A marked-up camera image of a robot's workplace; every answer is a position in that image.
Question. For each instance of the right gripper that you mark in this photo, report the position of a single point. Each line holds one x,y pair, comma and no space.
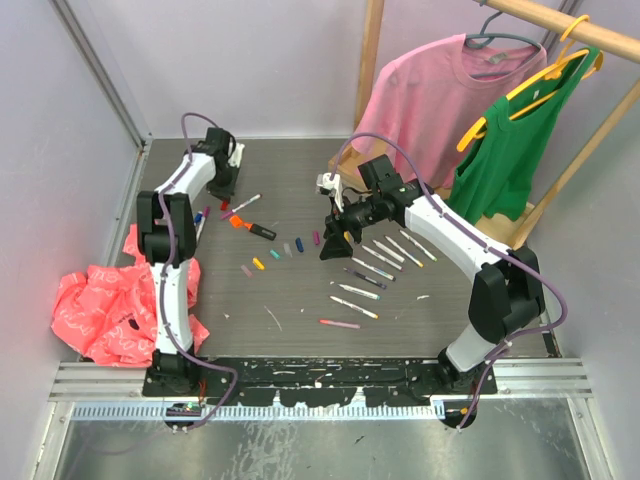
335,246

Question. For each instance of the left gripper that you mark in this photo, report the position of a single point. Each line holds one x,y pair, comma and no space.
223,192

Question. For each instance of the purple cap white marker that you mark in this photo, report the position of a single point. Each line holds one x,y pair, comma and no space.
201,223

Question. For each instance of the magenta marker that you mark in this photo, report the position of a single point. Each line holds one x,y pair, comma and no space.
382,258

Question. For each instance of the pink cap marker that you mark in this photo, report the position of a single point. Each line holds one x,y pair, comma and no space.
241,206

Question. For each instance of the purple marker pen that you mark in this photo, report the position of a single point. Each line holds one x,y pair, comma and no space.
365,278

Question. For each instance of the orange highlighter cap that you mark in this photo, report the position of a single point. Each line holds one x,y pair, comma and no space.
236,221

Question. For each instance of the grey marker pen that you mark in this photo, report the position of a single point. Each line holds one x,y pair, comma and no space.
389,251

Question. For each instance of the orange black highlighter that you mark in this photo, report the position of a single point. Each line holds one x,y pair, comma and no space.
260,231

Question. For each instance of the teal marker pen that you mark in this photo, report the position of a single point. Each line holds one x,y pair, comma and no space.
359,291

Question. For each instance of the green cap marker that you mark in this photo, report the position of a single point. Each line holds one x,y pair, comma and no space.
418,245

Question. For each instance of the yellow marker pen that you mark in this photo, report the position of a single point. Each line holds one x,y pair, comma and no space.
354,307

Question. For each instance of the light pink marker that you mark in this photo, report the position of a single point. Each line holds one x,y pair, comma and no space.
338,324

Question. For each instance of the yellow cap marker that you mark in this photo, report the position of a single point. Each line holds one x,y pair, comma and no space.
404,252

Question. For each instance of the clear pink pen cap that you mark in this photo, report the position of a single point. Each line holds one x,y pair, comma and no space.
247,271

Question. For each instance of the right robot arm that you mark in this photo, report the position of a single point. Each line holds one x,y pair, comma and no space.
506,292

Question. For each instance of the pink t-shirt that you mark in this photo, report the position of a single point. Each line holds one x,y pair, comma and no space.
426,99

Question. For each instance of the green tank top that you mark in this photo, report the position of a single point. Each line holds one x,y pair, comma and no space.
496,176

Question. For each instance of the red crumpled plastic bag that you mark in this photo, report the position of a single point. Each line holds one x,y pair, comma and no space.
108,314

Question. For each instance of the wooden clothes rack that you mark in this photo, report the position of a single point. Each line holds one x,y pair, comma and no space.
598,207

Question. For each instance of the grey hanger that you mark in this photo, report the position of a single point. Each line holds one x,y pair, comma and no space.
500,40

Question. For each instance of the yellow hanger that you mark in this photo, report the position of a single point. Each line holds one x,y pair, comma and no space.
552,72

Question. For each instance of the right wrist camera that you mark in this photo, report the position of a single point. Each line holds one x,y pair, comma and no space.
330,185

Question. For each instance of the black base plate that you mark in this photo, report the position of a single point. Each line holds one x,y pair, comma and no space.
315,382

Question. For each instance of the cable duct rail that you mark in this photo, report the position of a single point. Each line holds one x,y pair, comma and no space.
185,412

